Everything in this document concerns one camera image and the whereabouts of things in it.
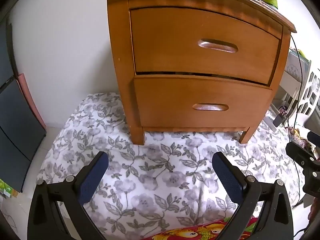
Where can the red floral blanket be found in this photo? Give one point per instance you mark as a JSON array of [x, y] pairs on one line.
[[190, 232]]

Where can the wooden nightstand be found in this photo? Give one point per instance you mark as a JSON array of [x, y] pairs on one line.
[[120, 55]]

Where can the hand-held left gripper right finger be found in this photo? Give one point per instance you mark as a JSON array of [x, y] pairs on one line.
[[228, 177]]

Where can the white cutout rack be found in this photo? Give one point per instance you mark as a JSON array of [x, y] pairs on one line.
[[311, 90]]

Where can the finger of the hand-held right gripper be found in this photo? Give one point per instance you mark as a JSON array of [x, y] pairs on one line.
[[300, 155]]

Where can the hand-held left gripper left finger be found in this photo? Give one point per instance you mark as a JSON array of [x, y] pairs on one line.
[[92, 177]]

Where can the wooden drawer holding clothes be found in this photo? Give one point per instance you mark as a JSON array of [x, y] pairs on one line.
[[175, 97]]

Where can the pink board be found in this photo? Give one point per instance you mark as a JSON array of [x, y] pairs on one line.
[[31, 97]]

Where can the black charger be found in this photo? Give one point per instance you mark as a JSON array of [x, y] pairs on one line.
[[278, 120]]

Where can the dark blue cabinet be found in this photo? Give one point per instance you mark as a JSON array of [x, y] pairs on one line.
[[15, 120]]

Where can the grey floral bed sheet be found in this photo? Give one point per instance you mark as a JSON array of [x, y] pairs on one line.
[[160, 170]]

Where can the green packet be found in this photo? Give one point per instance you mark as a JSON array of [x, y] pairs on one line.
[[6, 188]]

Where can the books in white rack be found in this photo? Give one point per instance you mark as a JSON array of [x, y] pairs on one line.
[[295, 67]]

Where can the plain wooden drawer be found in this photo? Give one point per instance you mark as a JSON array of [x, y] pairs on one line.
[[190, 30]]

